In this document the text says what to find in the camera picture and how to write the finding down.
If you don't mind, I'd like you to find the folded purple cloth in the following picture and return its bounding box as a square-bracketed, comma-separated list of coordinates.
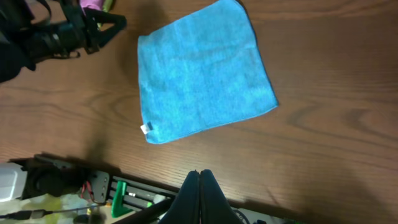
[79, 0, 104, 11]

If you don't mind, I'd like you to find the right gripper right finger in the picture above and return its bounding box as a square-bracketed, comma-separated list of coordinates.
[200, 169, 242, 224]

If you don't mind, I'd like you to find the blue microfiber cloth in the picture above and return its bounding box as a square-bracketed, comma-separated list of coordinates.
[137, 0, 278, 144]

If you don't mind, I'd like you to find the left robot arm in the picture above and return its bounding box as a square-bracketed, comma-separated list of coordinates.
[1, 0, 127, 82]

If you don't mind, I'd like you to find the folded green cloth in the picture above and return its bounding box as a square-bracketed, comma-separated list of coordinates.
[101, 0, 114, 12]

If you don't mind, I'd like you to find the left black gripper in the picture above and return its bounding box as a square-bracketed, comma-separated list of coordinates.
[46, 0, 127, 59]

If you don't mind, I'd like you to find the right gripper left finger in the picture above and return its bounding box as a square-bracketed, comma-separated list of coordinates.
[159, 170, 200, 224]

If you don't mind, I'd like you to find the white cloth label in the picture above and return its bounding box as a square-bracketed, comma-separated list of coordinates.
[140, 122, 153, 134]

